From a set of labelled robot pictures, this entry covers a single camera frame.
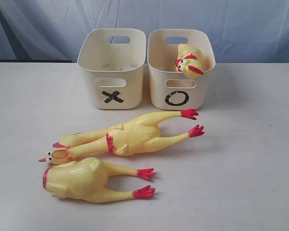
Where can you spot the yellow rubber chicken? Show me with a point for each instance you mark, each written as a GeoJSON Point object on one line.
{"type": "Point", "coordinates": [190, 61]}
{"type": "Point", "coordinates": [139, 135]}

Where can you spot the yellow rubber chicken top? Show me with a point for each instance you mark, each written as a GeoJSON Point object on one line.
{"type": "Point", "coordinates": [190, 61]}

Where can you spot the headless yellow chicken body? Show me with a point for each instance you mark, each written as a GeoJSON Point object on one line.
{"type": "Point", "coordinates": [87, 179]}

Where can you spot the cream bin marked O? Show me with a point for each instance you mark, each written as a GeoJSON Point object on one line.
{"type": "Point", "coordinates": [171, 90]}

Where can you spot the cream bin marked X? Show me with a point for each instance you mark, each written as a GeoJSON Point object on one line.
{"type": "Point", "coordinates": [111, 63]}

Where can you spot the detached chicken head neck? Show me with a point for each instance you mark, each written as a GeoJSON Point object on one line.
{"type": "Point", "coordinates": [70, 140]}

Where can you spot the white backdrop curtain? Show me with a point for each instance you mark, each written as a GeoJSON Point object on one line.
{"type": "Point", "coordinates": [240, 31]}

